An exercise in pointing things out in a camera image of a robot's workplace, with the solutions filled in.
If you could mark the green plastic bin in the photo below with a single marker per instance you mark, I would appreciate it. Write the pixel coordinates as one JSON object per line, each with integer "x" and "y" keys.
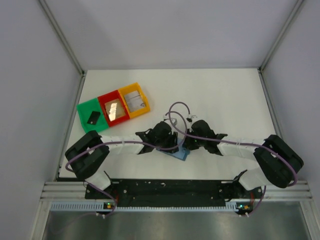
{"x": 84, "y": 110}

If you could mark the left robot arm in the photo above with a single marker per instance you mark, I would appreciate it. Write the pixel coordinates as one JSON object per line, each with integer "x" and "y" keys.
{"x": 86, "y": 156}

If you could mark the black credit card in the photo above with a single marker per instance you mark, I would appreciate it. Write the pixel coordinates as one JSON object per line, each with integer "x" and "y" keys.
{"x": 93, "y": 118}

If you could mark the gold cards in red bin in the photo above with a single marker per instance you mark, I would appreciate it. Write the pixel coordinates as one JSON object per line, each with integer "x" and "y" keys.
{"x": 114, "y": 109}

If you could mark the blue leather card holder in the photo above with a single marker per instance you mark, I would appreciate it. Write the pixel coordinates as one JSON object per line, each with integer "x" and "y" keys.
{"x": 180, "y": 152}

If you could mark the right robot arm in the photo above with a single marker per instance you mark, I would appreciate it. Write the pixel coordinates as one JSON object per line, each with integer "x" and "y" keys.
{"x": 278, "y": 163}

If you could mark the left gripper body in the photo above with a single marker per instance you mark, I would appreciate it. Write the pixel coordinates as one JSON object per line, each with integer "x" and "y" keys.
{"x": 169, "y": 141}

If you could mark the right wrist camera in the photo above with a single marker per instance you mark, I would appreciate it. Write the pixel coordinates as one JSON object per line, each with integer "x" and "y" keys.
{"x": 191, "y": 118}

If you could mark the silver cards in yellow bin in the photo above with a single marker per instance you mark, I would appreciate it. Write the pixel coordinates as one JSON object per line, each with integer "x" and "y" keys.
{"x": 134, "y": 101}

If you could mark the yellow plastic bin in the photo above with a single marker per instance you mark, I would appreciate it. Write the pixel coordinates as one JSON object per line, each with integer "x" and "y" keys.
{"x": 132, "y": 87}

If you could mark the red plastic bin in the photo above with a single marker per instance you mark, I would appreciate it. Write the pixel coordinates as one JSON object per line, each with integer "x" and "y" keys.
{"x": 108, "y": 97}

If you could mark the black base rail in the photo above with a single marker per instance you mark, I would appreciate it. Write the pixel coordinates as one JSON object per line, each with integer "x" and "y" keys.
{"x": 178, "y": 193}

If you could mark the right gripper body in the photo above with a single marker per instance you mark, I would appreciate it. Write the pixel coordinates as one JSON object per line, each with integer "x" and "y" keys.
{"x": 194, "y": 143}

